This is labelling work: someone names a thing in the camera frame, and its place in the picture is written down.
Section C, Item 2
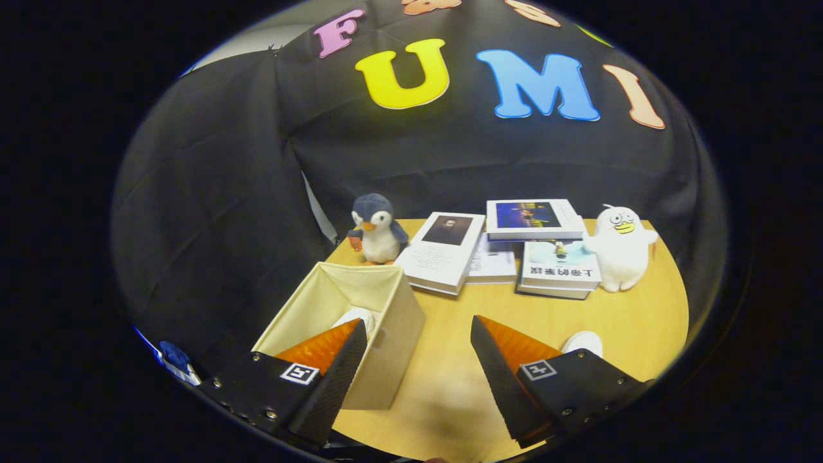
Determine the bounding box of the white text cover book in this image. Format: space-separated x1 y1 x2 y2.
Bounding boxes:
464 233 518 285

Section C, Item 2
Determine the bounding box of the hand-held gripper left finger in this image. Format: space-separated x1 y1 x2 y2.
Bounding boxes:
199 318 368 449

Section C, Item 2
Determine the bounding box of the white duck plush toy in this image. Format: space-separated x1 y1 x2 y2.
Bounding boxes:
582 204 660 293

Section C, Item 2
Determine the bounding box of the pale blue cover book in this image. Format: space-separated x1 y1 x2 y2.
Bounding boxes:
518 239 602 291

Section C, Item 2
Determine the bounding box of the portrait cover white book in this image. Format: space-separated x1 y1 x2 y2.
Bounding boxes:
394 212 487 296

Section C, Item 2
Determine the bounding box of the grey penguin plush toy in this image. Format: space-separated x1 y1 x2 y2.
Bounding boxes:
347 193 410 266

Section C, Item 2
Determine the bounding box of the white canvas shoe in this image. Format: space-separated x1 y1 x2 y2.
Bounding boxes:
561 331 604 359
331 307 380 341

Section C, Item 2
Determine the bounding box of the thick dark-edged book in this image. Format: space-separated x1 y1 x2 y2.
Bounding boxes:
514 283 592 301

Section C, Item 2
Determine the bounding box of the beige fabric storage box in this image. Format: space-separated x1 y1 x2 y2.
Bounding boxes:
252 261 426 411

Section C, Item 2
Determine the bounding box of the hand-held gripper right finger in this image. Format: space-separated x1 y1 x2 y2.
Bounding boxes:
469 315 650 449

